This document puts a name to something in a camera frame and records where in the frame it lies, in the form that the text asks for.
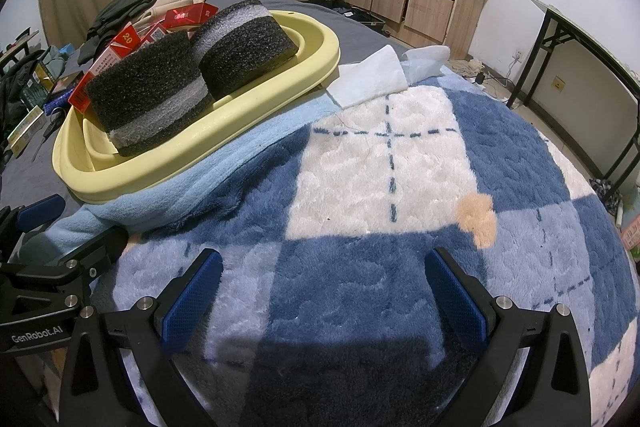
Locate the yellow small box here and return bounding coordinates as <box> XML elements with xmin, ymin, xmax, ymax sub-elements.
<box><xmin>7</xmin><ymin>107</ymin><xmax>46</xmax><ymax>148</ymax></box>

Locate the blue checkered blanket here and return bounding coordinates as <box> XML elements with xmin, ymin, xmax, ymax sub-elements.
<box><xmin>42</xmin><ymin>72</ymin><xmax>631</xmax><ymax>427</ymax></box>

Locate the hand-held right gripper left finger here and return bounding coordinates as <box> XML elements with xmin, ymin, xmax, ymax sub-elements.
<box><xmin>57</xmin><ymin>248</ymin><xmax>223</xmax><ymax>427</ymax></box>

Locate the black and grey foam block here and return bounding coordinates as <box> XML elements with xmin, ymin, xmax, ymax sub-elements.
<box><xmin>191</xmin><ymin>0</ymin><xmax>300</xmax><ymax>100</ymax></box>
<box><xmin>84</xmin><ymin>32</ymin><xmax>213</xmax><ymax>156</ymax></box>

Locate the black case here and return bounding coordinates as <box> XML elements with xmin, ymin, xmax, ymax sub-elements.
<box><xmin>305</xmin><ymin>0</ymin><xmax>388</xmax><ymax>32</ymax></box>

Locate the dark clothes pile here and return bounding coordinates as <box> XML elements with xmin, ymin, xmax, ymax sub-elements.
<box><xmin>75</xmin><ymin>0</ymin><xmax>171</xmax><ymax>58</ymax></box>

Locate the power strip with cables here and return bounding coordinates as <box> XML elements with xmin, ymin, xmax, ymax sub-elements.
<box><xmin>447</xmin><ymin>57</ymin><xmax>516</xmax><ymax>90</ymax></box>

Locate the red and white cigarette pack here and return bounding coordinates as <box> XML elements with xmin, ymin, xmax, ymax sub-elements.
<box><xmin>107</xmin><ymin>22</ymin><xmax>168</xmax><ymax>58</ymax></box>
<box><xmin>69</xmin><ymin>42</ymin><xmax>133</xmax><ymax>112</ymax></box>

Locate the yellow plastic basin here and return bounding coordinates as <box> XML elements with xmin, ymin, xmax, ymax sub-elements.
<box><xmin>52</xmin><ymin>9</ymin><xmax>342</xmax><ymax>206</ymax></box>

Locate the black folding table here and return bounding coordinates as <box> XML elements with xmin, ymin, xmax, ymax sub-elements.
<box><xmin>505</xmin><ymin>0</ymin><xmax>640</xmax><ymax>198</ymax></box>

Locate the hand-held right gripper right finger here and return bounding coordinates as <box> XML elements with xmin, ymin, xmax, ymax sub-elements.
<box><xmin>424</xmin><ymin>247</ymin><xmax>598</xmax><ymax>427</ymax></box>

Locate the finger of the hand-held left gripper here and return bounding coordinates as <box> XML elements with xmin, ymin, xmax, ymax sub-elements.
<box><xmin>49</xmin><ymin>228</ymin><xmax>130</xmax><ymax>304</ymax></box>
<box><xmin>0</xmin><ymin>196</ymin><xmax>68</xmax><ymax>235</ymax></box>

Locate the plaid cloth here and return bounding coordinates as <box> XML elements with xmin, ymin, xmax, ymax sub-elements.
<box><xmin>589</xmin><ymin>177</ymin><xmax>623</xmax><ymax>215</ymax></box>

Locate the white cloth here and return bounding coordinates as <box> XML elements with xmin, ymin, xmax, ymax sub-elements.
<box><xmin>402</xmin><ymin>46</ymin><xmax>451</xmax><ymax>82</ymax></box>
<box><xmin>325</xmin><ymin>44</ymin><xmax>408</xmax><ymax>108</ymax></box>

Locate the pink bag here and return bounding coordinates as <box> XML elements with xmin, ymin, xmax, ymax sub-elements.
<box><xmin>620</xmin><ymin>212</ymin><xmax>640</xmax><ymax>258</ymax></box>

